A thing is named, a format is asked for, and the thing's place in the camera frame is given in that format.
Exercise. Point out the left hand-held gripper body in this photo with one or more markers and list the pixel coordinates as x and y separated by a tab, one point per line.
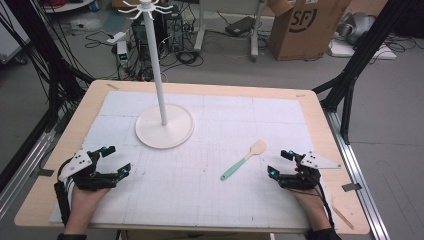
79	162

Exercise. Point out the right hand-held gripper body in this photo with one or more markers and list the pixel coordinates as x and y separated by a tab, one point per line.
315	161

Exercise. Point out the person's left hand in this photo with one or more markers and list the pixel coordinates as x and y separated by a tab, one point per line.
85	201

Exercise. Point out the person's right hand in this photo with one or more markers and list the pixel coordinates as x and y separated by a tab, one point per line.
308	205

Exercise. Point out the black tape piece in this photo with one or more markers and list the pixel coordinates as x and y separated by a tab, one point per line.
45	172
351	187

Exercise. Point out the wooden stick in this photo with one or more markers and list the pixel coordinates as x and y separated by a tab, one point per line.
343	217

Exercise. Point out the white grid mat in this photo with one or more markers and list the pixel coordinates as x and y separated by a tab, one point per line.
200	200

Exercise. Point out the white hook stand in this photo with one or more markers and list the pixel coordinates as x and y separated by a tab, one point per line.
157	70

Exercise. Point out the power supply with green display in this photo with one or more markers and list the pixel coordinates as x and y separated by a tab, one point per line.
122	55

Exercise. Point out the white power strip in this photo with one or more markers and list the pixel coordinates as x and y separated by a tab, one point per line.
115	37

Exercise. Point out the brown cardboard box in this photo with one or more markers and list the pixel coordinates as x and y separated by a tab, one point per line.
305	31

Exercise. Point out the white stand leg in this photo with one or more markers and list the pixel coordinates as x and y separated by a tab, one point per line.
200	28
255	31

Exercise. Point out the black flat device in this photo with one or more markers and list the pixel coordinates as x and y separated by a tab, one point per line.
240	25

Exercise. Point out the black computer tower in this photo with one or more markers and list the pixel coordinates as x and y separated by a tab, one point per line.
175	31

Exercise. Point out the grey appliance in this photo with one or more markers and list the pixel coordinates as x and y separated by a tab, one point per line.
358	26

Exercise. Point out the aluminium rail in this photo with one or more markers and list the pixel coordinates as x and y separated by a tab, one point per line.
360	186
25	168

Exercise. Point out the black metal frame stand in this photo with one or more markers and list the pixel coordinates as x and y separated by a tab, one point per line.
43	46
366	46

